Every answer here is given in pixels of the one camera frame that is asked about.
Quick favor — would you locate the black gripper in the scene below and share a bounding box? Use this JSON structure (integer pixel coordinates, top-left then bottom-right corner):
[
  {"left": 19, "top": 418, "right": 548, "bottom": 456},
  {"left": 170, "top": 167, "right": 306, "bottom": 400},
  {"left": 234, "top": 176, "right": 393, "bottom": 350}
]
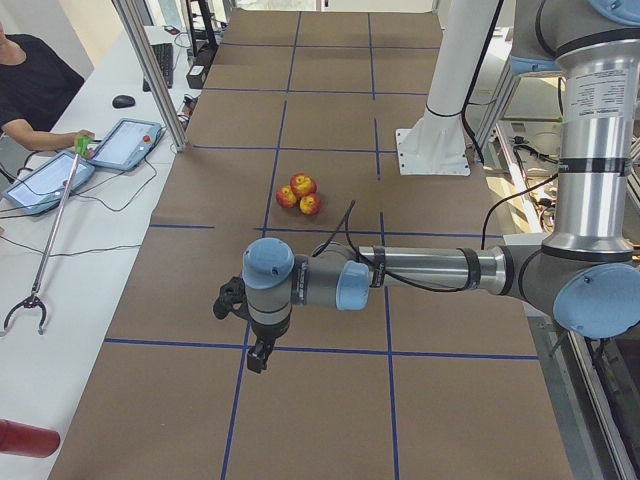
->
[{"left": 246, "top": 319, "right": 290, "bottom": 374}]

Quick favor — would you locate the red yellow apple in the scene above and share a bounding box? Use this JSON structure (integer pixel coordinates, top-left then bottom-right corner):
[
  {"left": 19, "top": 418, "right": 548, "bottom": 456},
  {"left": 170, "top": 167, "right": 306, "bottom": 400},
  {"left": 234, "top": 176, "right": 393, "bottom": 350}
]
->
[
  {"left": 298, "top": 193, "right": 322, "bottom": 216},
  {"left": 276, "top": 185, "right": 298, "bottom": 209},
  {"left": 290, "top": 172, "right": 317, "bottom": 199}
]

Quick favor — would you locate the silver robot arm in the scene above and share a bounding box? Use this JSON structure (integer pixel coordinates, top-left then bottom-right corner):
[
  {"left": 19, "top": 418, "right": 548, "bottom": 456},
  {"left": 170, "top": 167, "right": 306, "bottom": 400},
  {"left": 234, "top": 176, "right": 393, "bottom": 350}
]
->
[{"left": 235, "top": 1, "right": 639, "bottom": 372}]

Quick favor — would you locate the crossing blue tape strip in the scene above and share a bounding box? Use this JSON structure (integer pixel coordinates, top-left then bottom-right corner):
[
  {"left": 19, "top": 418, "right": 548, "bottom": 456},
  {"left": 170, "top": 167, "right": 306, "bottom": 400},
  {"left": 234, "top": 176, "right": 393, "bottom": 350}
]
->
[{"left": 219, "top": 99, "right": 288, "bottom": 480}]

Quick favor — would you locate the long blue tape strip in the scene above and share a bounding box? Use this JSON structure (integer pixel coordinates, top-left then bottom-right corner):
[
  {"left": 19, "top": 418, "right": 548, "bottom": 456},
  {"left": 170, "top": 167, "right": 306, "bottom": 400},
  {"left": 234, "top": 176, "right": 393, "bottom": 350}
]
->
[{"left": 104, "top": 336, "right": 540, "bottom": 362}]

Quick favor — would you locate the red yellow apple top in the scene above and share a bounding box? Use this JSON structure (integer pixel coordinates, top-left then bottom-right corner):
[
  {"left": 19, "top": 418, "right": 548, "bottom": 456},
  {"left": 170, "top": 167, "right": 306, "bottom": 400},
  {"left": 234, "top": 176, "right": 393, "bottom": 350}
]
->
[{"left": 298, "top": 193, "right": 322, "bottom": 216}]

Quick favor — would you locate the brown paper table cover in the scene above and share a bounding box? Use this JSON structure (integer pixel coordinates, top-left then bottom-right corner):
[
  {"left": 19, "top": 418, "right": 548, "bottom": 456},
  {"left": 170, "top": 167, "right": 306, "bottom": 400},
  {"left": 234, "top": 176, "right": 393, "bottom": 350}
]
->
[{"left": 51, "top": 11, "right": 572, "bottom": 479}]

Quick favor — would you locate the blue teach pendant far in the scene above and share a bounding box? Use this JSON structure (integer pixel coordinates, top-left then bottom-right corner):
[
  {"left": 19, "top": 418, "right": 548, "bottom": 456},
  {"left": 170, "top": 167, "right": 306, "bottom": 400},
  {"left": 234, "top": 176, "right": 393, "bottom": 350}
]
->
[{"left": 89, "top": 118, "right": 162, "bottom": 171}]

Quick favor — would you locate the blue teach pendant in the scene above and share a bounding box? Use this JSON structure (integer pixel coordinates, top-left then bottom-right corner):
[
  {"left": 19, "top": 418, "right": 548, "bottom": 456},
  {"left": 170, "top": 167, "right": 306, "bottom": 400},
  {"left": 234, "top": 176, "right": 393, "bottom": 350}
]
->
[
  {"left": 1, "top": 151, "right": 75, "bottom": 215},
  {"left": 89, "top": 118, "right": 162, "bottom": 171}
]

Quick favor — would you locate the red cylinder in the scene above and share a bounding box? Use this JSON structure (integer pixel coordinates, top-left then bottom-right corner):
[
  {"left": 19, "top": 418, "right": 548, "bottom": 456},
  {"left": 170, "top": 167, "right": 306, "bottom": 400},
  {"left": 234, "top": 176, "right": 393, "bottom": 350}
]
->
[{"left": 1, "top": 419, "right": 61, "bottom": 458}]

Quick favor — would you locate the blue teach pendant near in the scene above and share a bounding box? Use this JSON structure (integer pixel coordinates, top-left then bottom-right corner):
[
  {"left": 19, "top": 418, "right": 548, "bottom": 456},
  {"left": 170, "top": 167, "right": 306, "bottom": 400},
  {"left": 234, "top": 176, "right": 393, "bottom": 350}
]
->
[{"left": 1, "top": 151, "right": 75, "bottom": 215}]

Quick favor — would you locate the grabber reacher tool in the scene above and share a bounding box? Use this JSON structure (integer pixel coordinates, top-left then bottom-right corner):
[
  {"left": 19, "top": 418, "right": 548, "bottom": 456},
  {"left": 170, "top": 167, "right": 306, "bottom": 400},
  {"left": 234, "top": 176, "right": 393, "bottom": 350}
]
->
[{"left": 1, "top": 133, "right": 96, "bottom": 337}]

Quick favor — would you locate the black computer mouse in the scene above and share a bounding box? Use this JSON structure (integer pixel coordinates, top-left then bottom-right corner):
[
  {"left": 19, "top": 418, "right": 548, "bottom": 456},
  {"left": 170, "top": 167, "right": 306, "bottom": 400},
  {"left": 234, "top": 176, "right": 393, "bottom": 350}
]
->
[{"left": 112, "top": 95, "right": 136, "bottom": 109}]

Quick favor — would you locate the black keyboard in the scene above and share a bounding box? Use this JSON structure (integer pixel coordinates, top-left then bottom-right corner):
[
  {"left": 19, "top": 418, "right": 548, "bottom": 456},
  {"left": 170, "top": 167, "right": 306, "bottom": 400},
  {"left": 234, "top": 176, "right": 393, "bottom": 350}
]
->
[{"left": 151, "top": 43, "right": 174, "bottom": 89}]

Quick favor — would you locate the person in black shirt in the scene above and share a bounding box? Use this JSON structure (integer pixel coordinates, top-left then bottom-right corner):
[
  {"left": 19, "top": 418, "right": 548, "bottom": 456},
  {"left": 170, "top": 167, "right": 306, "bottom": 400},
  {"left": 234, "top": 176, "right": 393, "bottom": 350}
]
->
[{"left": 1, "top": 32, "right": 95, "bottom": 151}]

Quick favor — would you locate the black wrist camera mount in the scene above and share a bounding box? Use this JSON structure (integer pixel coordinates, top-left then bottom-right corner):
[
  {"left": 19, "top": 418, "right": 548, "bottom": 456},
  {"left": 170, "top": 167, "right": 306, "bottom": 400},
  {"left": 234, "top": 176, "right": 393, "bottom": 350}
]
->
[{"left": 212, "top": 276, "right": 250, "bottom": 321}]

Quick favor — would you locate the black camera cable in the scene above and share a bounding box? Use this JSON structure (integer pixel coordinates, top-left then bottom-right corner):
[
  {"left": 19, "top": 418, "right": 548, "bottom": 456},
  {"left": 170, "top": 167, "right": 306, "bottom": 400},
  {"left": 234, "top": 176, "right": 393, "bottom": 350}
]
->
[{"left": 312, "top": 198, "right": 481, "bottom": 294}]

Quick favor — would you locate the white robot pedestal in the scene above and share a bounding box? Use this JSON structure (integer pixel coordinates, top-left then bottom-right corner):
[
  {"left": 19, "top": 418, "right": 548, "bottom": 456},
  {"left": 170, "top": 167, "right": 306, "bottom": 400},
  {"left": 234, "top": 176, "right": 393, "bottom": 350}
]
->
[{"left": 396, "top": 0, "right": 502, "bottom": 176}]

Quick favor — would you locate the aluminium frame post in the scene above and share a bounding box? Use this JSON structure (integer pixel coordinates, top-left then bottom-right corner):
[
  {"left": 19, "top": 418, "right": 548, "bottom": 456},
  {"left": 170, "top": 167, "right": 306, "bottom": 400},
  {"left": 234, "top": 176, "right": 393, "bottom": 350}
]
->
[{"left": 113, "top": 0, "right": 188, "bottom": 152}]

